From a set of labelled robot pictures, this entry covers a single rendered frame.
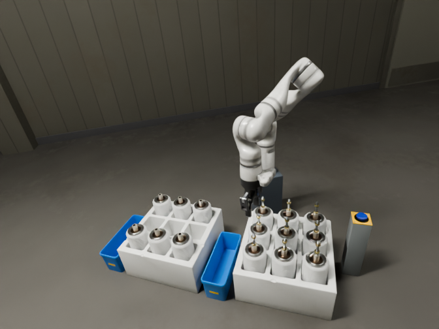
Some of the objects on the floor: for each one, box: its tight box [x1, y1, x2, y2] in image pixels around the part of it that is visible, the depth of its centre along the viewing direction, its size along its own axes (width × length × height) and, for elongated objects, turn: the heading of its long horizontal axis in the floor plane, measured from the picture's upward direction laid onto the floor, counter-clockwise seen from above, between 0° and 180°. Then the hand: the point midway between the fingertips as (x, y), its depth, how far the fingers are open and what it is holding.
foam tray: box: [117, 201, 224, 293], centre depth 138 cm, size 39×39×18 cm
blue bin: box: [99, 215, 144, 272], centre depth 145 cm, size 30×11×12 cm, turn 170°
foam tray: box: [233, 211, 337, 321], centre depth 122 cm, size 39×39×18 cm
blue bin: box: [201, 232, 241, 301], centre depth 126 cm, size 30×11×12 cm, turn 171°
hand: (252, 207), depth 97 cm, fingers open, 6 cm apart
